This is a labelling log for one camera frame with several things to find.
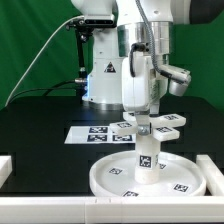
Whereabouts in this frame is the grey cable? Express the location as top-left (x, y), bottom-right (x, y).
top-left (4, 14), bottom-right (85, 108)

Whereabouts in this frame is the white front fence bar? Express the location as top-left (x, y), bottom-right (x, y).
top-left (0, 196), bottom-right (224, 224)

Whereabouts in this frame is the white right fence bar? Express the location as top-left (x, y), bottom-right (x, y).
top-left (196, 155), bottom-right (224, 196)

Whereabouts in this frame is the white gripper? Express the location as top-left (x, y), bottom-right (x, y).
top-left (122, 53), bottom-right (168, 136)

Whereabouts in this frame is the white marker sheet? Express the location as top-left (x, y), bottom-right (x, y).
top-left (64, 126), bottom-right (135, 144)

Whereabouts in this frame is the white left fence bar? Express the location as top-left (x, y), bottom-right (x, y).
top-left (0, 156), bottom-right (12, 188)

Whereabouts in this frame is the white table base piece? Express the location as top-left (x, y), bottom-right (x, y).
top-left (109, 112), bottom-right (186, 142)

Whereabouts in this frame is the white fence bar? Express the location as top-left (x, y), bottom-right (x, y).
top-left (0, 156), bottom-right (12, 188)
top-left (0, 196), bottom-right (224, 224)
top-left (196, 155), bottom-right (224, 196)

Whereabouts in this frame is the grey ribbed arm hose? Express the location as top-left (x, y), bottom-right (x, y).
top-left (129, 0), bottom-right (186, 84)

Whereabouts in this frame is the white round table top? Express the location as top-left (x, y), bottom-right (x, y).
top-left (89, 151), bottom-right (206, 197)

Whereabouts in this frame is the black cable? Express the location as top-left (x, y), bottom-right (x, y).
top-left (6, 79), bottom-right (88, 108)

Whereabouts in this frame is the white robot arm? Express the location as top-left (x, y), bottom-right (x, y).
top-left (71, 0), bottom-right (224, 136)

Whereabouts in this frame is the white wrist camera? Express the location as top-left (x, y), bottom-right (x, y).
top-left (160, 64), bottom-right (191, 96)

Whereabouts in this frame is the black camera stand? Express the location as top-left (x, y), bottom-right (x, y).
top-left (65, 14), bottom-right (116, 85)

